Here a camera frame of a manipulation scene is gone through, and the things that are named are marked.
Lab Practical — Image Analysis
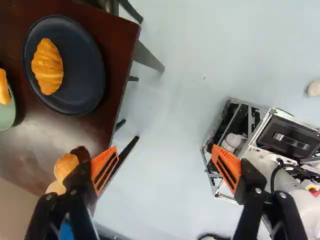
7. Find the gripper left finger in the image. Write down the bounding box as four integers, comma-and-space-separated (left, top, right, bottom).
24, 145, 120, 240

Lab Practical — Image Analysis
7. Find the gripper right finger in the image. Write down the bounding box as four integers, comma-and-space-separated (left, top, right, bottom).
211, 143, 309, 240

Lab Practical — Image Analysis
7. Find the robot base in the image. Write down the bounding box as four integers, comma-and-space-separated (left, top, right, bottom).
200, 96, 320, 206

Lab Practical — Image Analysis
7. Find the pale green plate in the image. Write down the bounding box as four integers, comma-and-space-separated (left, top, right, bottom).
0, 81, 17, 132

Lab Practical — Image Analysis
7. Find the dark blue plate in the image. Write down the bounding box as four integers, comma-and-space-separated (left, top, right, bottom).
22, 14, 106, 116

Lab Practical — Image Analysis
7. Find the orange croissant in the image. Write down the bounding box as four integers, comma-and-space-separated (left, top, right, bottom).
30, 37, 64, 96

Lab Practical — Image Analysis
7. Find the brown bread roll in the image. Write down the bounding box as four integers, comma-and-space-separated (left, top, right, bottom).
45, 153, 80, 196

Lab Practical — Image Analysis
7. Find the dark wooden table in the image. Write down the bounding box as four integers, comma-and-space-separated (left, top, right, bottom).
0, 0, 166, 208

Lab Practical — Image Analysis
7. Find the dark wooden chair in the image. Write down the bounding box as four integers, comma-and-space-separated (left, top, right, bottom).
103, 0, 145, 25

